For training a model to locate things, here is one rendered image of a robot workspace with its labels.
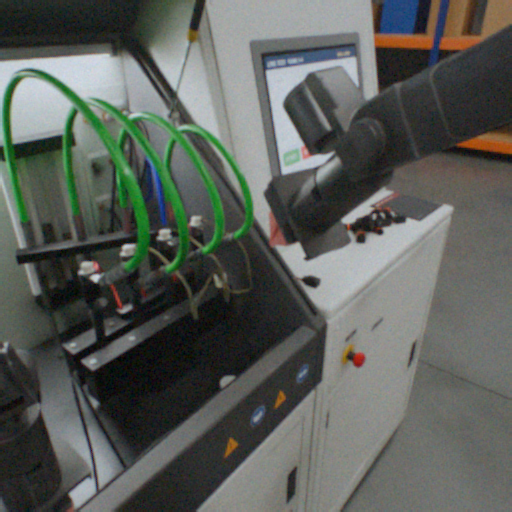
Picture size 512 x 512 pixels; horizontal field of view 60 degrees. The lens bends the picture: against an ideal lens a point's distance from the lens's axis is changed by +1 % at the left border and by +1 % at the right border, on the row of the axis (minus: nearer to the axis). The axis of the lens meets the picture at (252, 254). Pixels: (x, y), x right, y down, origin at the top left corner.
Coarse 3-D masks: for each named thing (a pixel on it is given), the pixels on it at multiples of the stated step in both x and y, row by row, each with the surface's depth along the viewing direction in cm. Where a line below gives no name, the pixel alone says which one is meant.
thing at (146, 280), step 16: (112, 112) 64; (64, 128) 75; (128, 128) 63; (64, 144) 77; (144, 144) 62; (64, 160) 79; (160, 160) 62; (160, 176) 62; (176, 192) 63; (176, 208) 63; (80, 224) 86; (80, 240) 87; (160, 272) 71
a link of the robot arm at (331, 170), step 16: (320, 144) 43; (336, 160) 41; (320, 176) 44; (336, 176) 41; (368, 176) 40; (384, 176) 41; (320, 192) 44; (336, 192) 42; (352, 192) 41; (368, 192) 41; (352, 208) 44
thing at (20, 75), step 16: (16, 80) 63; (48, 80) 57; (64, 96) 55; (80, 112) 54; (96, 128) 53; (112, 144) 53; (16, 176) 77; (128, 176) 53; (16, 192) 79; (144, 208) 55; (144, 224) 55; (144, 240) 56; (144, 256) 58
